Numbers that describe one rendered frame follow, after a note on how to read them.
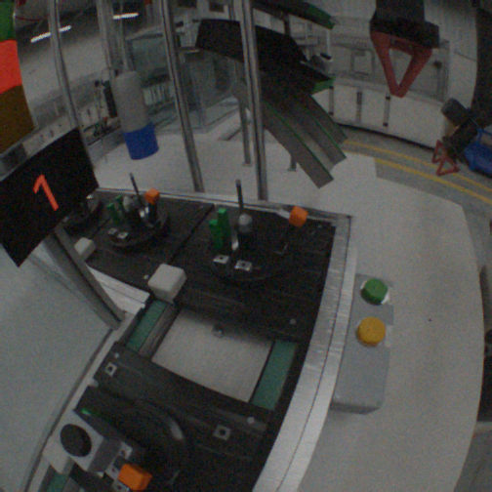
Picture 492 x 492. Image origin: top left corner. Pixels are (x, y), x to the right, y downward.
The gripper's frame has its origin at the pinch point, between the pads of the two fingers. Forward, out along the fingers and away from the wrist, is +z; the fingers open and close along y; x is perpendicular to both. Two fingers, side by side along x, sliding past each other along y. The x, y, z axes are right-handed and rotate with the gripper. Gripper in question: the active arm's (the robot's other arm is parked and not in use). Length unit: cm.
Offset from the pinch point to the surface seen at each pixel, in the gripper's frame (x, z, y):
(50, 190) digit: -27.9, 4.5, 23.6
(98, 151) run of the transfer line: -135, 38, -51
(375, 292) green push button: 3.2, 26.4, 7.4
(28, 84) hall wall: -1037, -138, -378
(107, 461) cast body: -16.2, 18.0, 39.8
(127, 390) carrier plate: -23.5, 27.5, 32.9
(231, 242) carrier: -20.4, 25.4, 5.4
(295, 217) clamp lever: -10.4, 17.2, 6.2
